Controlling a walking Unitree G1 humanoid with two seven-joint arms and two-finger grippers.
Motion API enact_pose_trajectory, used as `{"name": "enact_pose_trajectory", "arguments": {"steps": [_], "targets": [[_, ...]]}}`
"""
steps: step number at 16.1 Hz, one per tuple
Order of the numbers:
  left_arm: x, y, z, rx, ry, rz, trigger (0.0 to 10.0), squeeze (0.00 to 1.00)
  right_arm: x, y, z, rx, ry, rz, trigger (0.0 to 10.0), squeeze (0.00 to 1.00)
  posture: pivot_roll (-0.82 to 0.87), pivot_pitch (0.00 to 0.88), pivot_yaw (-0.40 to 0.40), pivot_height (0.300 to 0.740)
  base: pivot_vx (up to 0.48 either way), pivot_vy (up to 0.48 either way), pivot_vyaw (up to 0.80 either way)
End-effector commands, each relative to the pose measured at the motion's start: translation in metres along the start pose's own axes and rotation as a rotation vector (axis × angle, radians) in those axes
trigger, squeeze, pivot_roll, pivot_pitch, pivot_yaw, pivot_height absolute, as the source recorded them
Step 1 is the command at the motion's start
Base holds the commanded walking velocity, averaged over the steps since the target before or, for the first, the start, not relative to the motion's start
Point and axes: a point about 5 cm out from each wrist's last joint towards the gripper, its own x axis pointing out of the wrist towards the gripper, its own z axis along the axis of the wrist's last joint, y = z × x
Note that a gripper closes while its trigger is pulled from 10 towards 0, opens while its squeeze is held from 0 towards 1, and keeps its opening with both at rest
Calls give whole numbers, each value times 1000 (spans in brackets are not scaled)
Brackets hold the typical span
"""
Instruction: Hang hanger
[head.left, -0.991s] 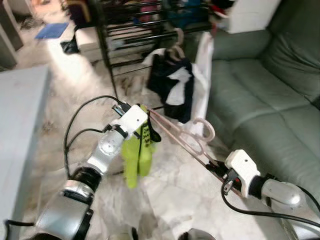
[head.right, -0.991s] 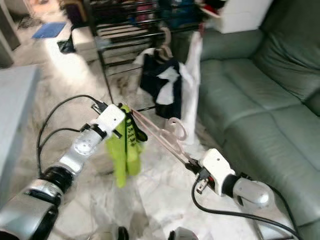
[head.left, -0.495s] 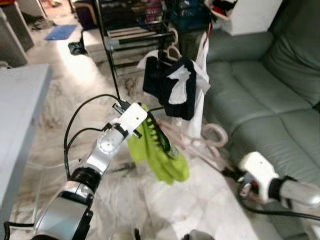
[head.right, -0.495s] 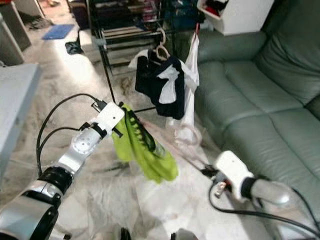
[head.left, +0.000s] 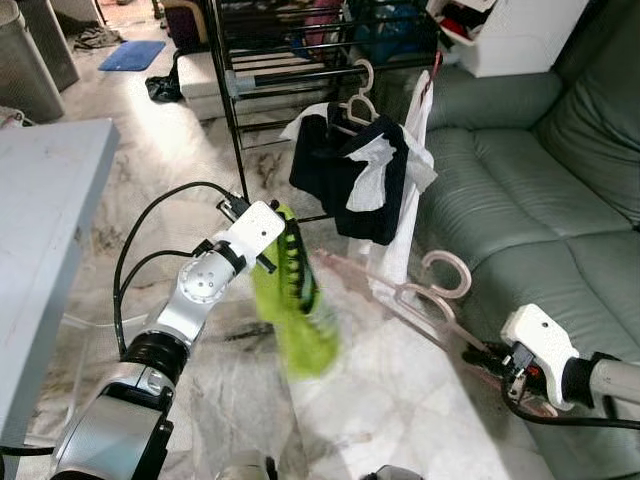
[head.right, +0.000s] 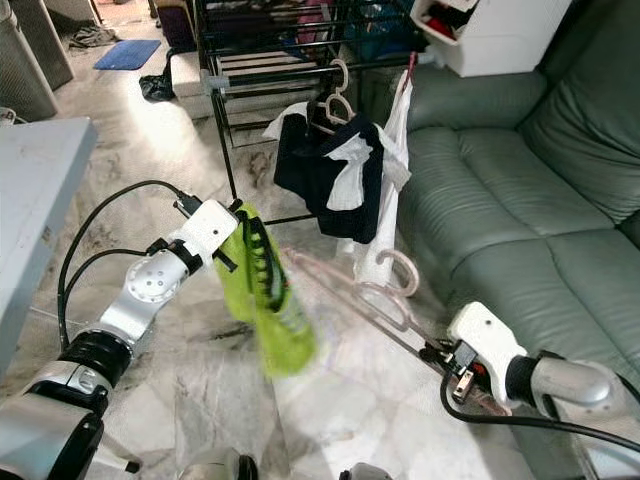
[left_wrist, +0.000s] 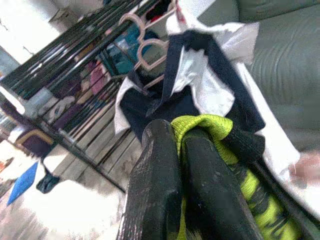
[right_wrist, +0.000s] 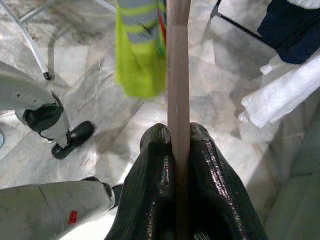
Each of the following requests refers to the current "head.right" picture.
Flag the lime green garment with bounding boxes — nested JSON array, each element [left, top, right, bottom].
[[218, 200, 319, 378]]

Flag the black garment white pockets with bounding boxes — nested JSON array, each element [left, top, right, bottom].
[[265, 100, 386, 241]]

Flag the grey robot right leg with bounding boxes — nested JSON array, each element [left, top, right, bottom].
[[340, 465, 401, 480]]

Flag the grey robot leg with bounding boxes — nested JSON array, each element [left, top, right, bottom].
[[175, 450, 256, 480], [340, 465, 401, 480]]

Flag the black metal clothes rack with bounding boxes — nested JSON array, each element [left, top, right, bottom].
[[195, 0, 421, 226]]

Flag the grey green leather sofa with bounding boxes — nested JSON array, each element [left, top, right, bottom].
[[395, 0, 640, 480]]

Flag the black bag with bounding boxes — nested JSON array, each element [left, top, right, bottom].
[[140, 72, 176, 103]]

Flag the light blue folding table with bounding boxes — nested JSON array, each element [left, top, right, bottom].
[[0, 118, 99, 371]]

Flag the white hanging garment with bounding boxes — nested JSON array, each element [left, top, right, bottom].
[[360, 68, 413, 286]]

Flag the grey robot left leg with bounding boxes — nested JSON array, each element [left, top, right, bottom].
[[175, 450, 256, 480]]

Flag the blue floor mat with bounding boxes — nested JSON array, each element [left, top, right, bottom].
[[93, 40, 161, 71]]

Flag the grey cloth heap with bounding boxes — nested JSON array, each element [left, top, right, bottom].
[[70, 22, 121, 49]]

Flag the grey ribbed bin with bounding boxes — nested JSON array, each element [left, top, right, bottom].
[[0, 0, 76, 121]]

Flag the blue fabric bag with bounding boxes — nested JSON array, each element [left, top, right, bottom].
[[345, 0, 411, 61]]

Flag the white storage box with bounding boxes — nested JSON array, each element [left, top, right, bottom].
[[410, 0, 573, 79]]

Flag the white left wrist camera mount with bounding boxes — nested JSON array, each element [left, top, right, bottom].
[[175, 198, 241, 269]]

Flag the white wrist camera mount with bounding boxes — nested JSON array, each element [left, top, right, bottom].
[[447, 302, 529, 401], [175, 198, 241, 269]]

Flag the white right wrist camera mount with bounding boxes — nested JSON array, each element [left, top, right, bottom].
[[447, 302, 529, 401]]

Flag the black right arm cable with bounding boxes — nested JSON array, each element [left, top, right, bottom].
[[440, 375, 640, 451]]

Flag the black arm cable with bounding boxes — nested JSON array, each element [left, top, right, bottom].
[[57, 180, 201, 351], [440, 375, 640, 451]]

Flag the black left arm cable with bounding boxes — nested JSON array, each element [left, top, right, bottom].
[[57, 180, 201, 351]]

